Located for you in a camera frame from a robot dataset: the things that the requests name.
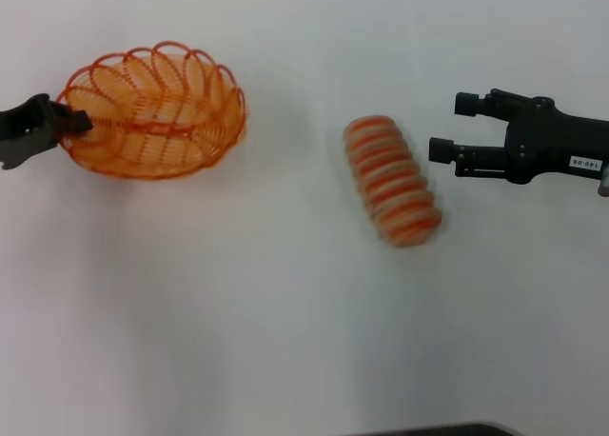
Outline orange striped bread loaf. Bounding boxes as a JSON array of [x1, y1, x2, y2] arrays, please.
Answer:
[[343, 114, 443, 251]]

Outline orange plastic wire basket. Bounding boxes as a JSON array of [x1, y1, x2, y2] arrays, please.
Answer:
[[55, 39, 249, 183]]

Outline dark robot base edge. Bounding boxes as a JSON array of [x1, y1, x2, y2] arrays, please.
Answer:
[[364, 422, 519, 436]]

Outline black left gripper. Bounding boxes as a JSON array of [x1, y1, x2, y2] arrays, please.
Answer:
[[0, 92, 94, 172]]

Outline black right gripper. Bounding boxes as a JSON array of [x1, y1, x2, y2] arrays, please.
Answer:
[[427, 88, 609, 187]]

